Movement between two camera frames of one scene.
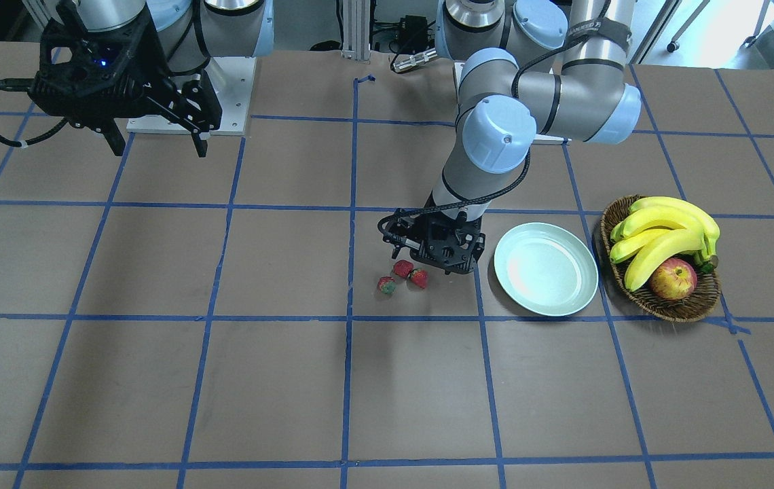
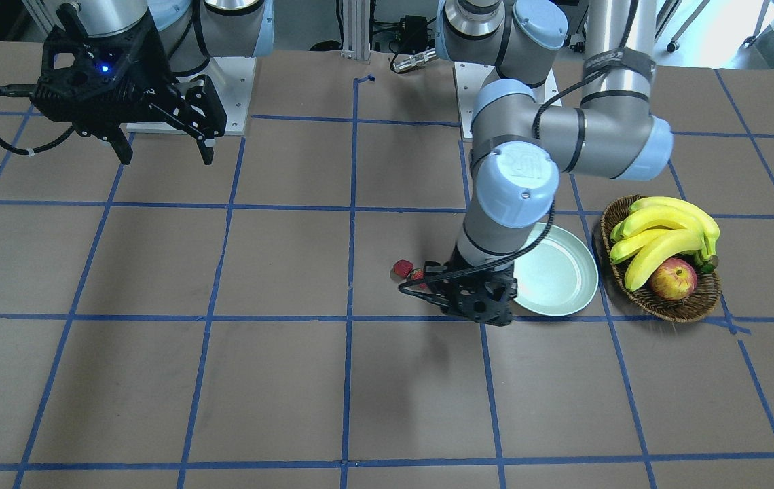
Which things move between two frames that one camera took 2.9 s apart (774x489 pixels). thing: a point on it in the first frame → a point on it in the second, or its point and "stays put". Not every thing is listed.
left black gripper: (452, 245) → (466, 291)
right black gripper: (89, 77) stays put
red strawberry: (402, 267) stays put
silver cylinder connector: (402, 63) stays put
